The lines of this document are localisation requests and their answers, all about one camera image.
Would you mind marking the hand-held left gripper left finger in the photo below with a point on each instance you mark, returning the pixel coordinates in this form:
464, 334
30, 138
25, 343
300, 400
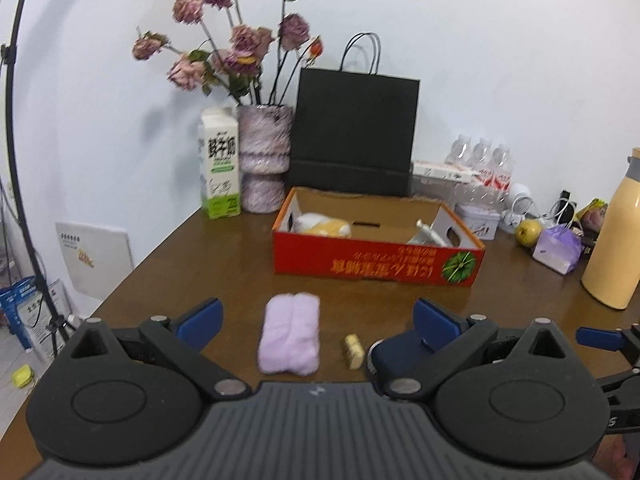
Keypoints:
200, 322

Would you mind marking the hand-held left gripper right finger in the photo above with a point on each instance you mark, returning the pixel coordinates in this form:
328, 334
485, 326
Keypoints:
435, 322

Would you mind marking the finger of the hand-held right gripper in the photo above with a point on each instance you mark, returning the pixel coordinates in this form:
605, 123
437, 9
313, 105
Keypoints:
597, 338

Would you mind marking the navy zip pouch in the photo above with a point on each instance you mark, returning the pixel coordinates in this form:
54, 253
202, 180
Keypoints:
395, 360

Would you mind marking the small yellow block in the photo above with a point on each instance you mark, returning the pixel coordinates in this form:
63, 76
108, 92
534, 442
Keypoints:
353, 352

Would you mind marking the fluffy purple headband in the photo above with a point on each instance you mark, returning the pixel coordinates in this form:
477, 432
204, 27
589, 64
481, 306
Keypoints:
290, 335

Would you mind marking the red cardboard box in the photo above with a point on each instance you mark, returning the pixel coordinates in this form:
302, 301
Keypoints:
365, 260

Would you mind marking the yellow white plush toy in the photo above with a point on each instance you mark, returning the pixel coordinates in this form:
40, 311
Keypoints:
322, 225

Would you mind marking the yellow thermos jug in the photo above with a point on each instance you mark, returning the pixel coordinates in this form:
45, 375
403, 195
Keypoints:
615, 250

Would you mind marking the purple plastic bag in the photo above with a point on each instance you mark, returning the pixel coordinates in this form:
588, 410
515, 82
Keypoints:
556, 250

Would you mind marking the small printed tin box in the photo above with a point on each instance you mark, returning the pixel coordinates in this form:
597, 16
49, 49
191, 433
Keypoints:
477, 221

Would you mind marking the yellow snack packet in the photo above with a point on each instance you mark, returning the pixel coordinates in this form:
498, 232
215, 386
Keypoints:
592, 215

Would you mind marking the yellow pear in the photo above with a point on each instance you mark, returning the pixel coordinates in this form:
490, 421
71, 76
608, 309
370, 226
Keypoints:
528, 232

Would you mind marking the black charger plug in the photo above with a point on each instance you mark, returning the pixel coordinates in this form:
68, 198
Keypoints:
566, 197

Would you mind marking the flat white box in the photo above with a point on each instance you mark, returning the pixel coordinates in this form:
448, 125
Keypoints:
442, 171

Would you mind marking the green white milk carton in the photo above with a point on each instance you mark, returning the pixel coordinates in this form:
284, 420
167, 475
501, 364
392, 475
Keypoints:
220, 165

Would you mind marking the clear water bottle red label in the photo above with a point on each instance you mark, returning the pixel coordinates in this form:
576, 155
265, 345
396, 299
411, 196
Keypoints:
501, 170
460, 152
481, 160

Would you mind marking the pink vase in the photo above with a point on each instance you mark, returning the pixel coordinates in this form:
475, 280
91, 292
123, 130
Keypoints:
264, 160

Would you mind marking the blue printed box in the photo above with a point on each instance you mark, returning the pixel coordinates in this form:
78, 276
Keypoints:
22, 310

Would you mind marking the small yellow case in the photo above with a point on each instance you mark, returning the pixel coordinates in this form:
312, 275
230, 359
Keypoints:
22, 376

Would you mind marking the black paper bag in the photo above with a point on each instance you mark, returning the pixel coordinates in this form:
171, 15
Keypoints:
352, 130

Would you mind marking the black light stand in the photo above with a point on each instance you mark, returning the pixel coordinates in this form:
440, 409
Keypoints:
20, 185

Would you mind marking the dried pink roses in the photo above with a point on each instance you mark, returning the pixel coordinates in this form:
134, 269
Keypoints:
235, 45

